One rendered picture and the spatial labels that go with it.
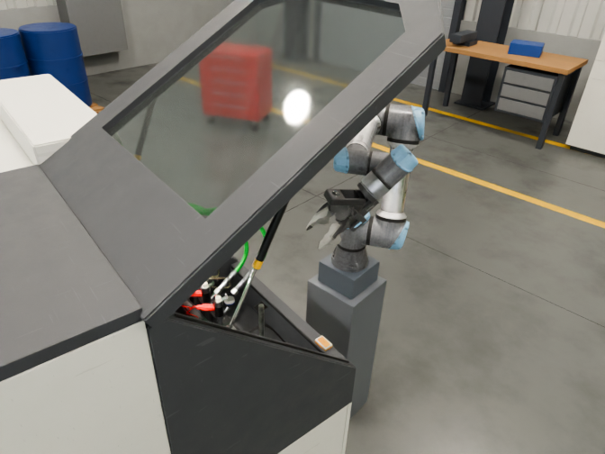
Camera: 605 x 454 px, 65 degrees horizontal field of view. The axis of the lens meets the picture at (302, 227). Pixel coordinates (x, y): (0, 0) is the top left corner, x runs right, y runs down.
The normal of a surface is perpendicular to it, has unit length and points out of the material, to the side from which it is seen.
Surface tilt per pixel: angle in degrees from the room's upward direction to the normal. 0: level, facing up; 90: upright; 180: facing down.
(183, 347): 90
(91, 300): 0
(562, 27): 90
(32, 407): 90
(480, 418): 0
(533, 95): 90
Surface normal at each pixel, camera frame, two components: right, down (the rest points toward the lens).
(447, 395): 0.04, -0.84
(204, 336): 0.62, 0.44
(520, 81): -0.67, 0.38
